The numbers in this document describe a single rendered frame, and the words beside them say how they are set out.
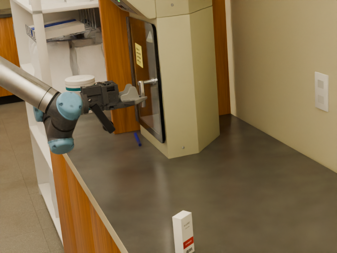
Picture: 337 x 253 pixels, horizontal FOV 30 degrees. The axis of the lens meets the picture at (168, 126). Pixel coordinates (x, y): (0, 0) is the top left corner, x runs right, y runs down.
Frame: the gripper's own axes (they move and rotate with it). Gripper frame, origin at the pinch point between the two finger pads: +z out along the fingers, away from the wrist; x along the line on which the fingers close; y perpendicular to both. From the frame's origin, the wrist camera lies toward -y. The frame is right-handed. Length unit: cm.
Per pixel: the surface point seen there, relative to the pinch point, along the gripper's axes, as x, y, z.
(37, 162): 219, -91, -17
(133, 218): -43, -20, -18
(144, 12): -5.3, 28.9, 1.7
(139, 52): 14.2, 12.8, 4.4
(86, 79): 69, -5, -5
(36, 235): 157, -114, -29
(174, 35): -5.3, 20.5, 11.1
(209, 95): 3.6, -3.4, 25.5
